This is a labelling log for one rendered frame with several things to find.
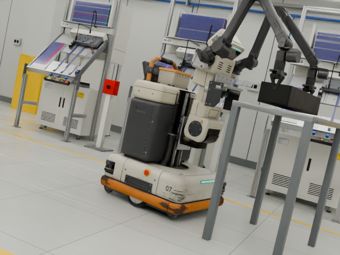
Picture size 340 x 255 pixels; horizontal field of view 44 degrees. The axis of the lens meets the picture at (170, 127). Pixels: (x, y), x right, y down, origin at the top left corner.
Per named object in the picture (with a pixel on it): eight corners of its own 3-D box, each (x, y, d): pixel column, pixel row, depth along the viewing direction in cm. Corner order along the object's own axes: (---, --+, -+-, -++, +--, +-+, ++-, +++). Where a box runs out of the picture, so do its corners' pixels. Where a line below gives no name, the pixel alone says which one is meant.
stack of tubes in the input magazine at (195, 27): (220, 44, 443) (225, 18, 441) (176, 37, 463) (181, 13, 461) (223, 46, 455) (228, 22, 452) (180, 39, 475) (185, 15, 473)
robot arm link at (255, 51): (271, 3, 280) (267, 1, 271) (290, 10, 275) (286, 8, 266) (245, 65, 295) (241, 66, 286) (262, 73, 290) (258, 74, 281)
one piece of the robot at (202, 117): (161, 133, 277) (191, 44, 267) (190, 136, 308) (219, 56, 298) (192, 149, 262) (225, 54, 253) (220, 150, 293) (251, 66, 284)
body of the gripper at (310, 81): (316, 90, 273) (318, 79, 272) (311, 88, 264) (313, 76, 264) (306, 88, 276) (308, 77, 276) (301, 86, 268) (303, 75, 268)
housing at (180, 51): (218, 68, 451) (217, 57, 441) (177, 61, 470) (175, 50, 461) (220, 64, 456) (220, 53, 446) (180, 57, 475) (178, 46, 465)
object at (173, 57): (208, 84, 433) (207, 80, 429) (152, 73, 459) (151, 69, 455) (219, 65, 453) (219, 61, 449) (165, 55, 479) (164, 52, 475)
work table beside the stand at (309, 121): (201, 238, 237) (232, 99, 231) (251, 222, 294) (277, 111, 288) (276, 270, 211) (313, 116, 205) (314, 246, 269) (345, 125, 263)
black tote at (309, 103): (291, 111, 276) (295, 94, 276) (317, 115, 267) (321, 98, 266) (257, 101, 229) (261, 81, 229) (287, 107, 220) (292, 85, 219)
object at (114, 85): (101, 151, 453) (116, 80, 447) (83, 146, 462) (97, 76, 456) (113, 151, 475) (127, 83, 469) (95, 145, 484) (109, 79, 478)
